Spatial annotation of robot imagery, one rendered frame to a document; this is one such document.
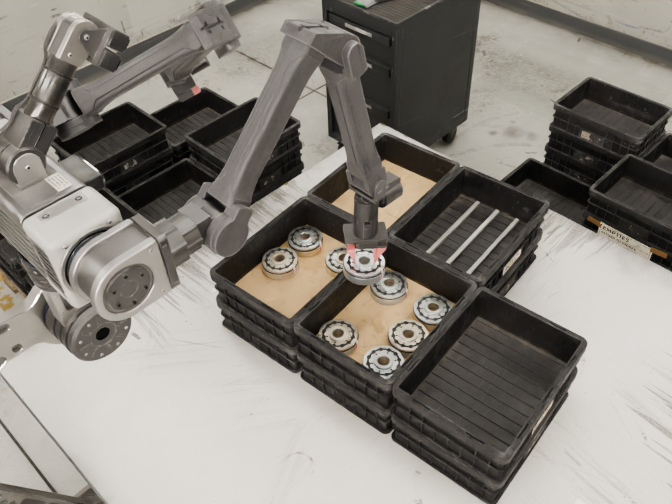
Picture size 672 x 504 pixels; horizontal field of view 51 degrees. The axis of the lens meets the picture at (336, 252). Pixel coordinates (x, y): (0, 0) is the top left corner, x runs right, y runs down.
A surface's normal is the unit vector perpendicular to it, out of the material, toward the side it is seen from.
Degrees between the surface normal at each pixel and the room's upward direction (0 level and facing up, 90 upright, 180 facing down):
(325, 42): 91
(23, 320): 90
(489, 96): 0
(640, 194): 0
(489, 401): 0
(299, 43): 47
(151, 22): 90
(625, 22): 90
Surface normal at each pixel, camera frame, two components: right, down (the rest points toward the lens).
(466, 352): -0.04, -0.71
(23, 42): 0.71, 0.48
